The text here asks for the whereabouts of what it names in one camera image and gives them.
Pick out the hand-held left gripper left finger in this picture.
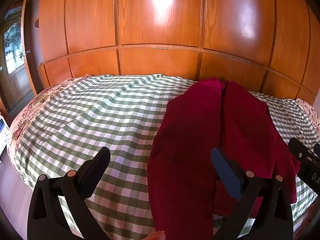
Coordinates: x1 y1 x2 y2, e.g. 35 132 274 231
27 146 111 240

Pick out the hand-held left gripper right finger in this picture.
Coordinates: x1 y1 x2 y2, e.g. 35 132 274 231
211 147 294 240

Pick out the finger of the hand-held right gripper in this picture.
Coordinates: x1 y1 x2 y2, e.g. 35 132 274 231
287 137 320 167

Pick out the dark red knit sweater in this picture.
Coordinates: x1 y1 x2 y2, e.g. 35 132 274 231
147 77 302 240

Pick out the person's left hand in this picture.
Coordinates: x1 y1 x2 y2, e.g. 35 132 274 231
146 231 166 240

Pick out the green checked blanket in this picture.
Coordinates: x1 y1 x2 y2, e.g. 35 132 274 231
15 74 320 240

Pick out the white appliance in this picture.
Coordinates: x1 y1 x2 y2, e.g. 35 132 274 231
0 116 11 155

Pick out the wooden door with glass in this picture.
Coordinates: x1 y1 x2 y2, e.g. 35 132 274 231
0 2 34 114

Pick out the wooden panel wardrobe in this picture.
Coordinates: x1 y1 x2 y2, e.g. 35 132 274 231
21 0 320 105

